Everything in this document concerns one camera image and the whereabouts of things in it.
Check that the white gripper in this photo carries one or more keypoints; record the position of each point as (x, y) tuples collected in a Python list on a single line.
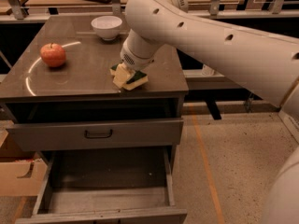
[(135, 60)]

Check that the green and yellow sponge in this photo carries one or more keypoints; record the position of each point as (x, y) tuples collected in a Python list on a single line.
[(137, 80)]

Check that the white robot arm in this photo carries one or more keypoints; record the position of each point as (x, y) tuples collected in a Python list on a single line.
[(265, 64)]

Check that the grey drawer cabinet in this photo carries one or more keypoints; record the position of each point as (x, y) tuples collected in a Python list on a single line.
[(82, 90)]

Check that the grey upper drawer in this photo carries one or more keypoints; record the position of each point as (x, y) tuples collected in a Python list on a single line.
[(70, 136)]

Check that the grey open middle drawer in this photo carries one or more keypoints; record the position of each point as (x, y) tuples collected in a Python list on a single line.
[(107, 186)]

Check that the white ceramic bowl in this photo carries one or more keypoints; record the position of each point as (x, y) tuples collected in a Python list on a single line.
[(107, 27)]

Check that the red apple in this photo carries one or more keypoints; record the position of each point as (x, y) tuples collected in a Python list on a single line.
[(53, 55)]

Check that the clear pump bottle left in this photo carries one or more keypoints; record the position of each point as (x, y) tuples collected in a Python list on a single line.
[(207, 71)]

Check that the cardboard box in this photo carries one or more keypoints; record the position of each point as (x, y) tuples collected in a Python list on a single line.
[(21, 173)]

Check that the black drawer handle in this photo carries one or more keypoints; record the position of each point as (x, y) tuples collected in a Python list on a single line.
[(89, 135)]

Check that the grey metal shelf rail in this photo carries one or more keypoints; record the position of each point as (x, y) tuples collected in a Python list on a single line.
[(197, 81)]

